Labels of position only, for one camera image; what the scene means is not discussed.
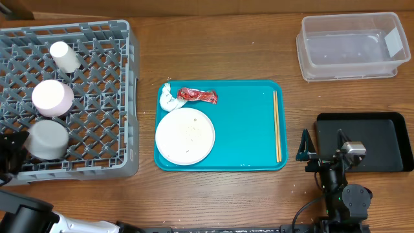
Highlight grey dishwasher rack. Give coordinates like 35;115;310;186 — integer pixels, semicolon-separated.
1;20;139;186

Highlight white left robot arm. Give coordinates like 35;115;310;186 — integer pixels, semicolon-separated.
1;131;143;233

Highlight white napkin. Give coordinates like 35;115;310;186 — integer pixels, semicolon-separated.
159;83;187;112

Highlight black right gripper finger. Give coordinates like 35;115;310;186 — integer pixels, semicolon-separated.
296;129;316;161
337;129;349;152

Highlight grey small saucer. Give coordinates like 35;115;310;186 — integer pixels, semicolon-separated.
24;120;69;161

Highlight large white plate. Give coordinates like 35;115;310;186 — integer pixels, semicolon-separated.
155;107;215;166

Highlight cream cup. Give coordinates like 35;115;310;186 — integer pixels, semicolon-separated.
49;41;81;73

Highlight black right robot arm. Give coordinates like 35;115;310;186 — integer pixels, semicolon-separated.
291;129;373;233

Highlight clear plastic container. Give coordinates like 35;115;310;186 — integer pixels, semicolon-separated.
296;12;411;82

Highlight red snack wrapper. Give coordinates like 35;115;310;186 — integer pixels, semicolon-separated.
177;87;218;104

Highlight black plastic tray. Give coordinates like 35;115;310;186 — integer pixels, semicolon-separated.
315;112;413;172

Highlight teal plastic tray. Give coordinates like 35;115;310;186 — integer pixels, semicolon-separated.
154;80;289;172

